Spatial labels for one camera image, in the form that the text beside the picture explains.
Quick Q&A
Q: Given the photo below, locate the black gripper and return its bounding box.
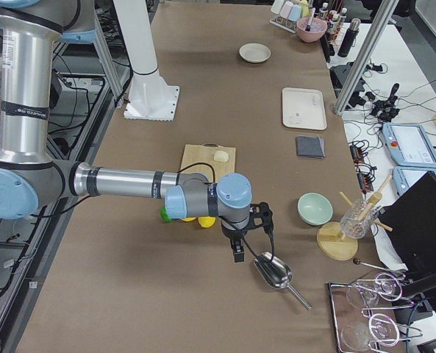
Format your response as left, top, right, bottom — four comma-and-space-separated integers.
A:
221, 217, 245, 263

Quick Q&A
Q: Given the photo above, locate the pale steamed bun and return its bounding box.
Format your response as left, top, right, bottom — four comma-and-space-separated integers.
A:
213, 150, 229, 163

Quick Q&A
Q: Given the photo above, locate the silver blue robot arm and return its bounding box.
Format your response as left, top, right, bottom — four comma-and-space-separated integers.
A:
0, 1, 252, 262

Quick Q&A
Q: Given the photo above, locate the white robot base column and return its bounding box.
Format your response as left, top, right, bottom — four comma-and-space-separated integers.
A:
114, 0, 179, 121

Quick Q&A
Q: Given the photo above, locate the black metal tray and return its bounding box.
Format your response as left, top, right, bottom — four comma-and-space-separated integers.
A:
326, 281, 424, 353

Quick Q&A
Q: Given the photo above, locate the cream rabbit tray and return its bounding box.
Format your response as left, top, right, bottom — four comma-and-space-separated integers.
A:
282, 88, 327, 131

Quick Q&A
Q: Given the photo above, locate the whole yellow lemon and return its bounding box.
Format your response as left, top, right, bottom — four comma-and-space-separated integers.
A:
198, 216, 216, 229

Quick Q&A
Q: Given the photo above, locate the metal scoop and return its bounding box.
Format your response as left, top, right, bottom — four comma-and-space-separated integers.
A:
254, 252, 312, 311

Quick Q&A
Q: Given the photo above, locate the green lime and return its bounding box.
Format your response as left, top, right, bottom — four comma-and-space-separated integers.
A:
160, 207, 172, 223

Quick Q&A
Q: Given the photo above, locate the mint green bowl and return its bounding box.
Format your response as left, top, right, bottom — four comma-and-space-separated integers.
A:
297, 193, 333, 226

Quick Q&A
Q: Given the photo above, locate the wooden cup tree stand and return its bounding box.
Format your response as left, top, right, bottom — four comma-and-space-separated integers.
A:
317, 175, 393, 260

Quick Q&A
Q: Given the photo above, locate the wooden cutting board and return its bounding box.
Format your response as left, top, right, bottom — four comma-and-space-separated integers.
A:
179, 144, 236, 182

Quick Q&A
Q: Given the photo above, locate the clear glass cup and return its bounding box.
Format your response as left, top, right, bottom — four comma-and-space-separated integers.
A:
340, 199, 379, 239

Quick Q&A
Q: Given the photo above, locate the dark grey folded cloth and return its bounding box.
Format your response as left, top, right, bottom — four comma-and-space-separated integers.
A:
296, 135, 325, 159

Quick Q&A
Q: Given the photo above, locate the blue teach pendant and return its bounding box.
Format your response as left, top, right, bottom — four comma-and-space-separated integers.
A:
392, 166, 436, 196
382, 123, 436, 169

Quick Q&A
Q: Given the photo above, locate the black laptop monitor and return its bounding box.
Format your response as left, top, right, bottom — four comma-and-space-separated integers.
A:
377, 171, 436, 274

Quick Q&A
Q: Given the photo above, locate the beige round plate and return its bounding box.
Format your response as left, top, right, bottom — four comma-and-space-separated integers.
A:
238, 43, 271, 63

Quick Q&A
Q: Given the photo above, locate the black thermos bottle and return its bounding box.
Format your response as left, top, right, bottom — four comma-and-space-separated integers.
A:
337, 18, 361, 57

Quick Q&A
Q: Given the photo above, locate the metal muddler stick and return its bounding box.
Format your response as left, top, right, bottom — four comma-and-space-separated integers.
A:
305, 7, 315, 32

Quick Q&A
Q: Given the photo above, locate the pink bowl with ice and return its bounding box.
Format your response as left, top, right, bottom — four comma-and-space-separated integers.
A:
296, 18, 327, 43

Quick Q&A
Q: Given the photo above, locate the white cup rack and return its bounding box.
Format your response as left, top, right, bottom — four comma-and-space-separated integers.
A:
270, 0, 310, 33

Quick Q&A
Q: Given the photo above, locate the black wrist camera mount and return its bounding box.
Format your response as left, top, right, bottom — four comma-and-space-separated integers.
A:
246, 202, 274, 235

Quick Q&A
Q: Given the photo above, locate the aluminium frame post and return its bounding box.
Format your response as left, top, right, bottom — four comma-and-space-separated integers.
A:
334, 0, 399, 116

